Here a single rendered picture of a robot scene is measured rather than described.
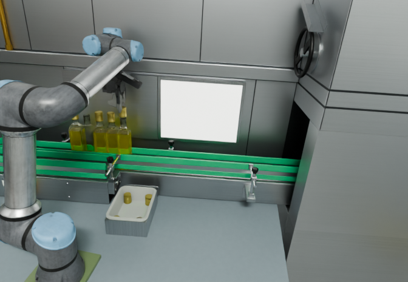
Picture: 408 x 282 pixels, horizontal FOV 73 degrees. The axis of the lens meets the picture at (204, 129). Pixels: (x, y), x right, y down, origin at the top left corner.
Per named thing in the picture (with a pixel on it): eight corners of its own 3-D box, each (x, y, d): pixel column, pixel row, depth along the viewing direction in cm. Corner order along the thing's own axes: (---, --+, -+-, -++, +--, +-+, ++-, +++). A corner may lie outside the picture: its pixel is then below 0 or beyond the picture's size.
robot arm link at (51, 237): (59, 275, 85) (54, 242, 80) (23, 260, 88) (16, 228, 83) (85, 245, 96) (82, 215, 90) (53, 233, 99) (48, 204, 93)
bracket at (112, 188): (122, 182, 139) (121, 170, 136) (116, 194, 130) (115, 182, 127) (115, 182, 139) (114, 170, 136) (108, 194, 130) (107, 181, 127)
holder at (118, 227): (159, 196, 141) (159, 183, 138) (146, 237, 116) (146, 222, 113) (125, 193, 141) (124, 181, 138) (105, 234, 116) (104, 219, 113)
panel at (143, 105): (238, 142, 150) (245, 80, 137) (238, 145, 148) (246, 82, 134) (73, 130, 152) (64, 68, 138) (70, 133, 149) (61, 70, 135)
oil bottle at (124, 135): (133, 162, 144) (130, 125, 135) (129, 168, 139) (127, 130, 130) (122, 162, 144) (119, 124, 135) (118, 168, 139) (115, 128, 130)
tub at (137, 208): (157, 202, 136) (157, 187, 132) (147, 236, 115) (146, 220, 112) (122, 199, 136) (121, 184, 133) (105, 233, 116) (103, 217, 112)
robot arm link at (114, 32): (96, 27, 112) (109, 26, 119) (99, 55, 116) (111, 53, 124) (114, 29, 110) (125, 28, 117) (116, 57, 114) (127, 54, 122)
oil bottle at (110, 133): (122, 162, 144) (119, 124, 136) (118, 167, 139) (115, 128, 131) (111, 161, 144) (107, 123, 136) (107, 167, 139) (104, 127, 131)
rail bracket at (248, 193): (251, 195, 140) (257, 156, 131) (255, 218, 125) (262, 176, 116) (241, 194, 141) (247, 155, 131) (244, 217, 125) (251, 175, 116)
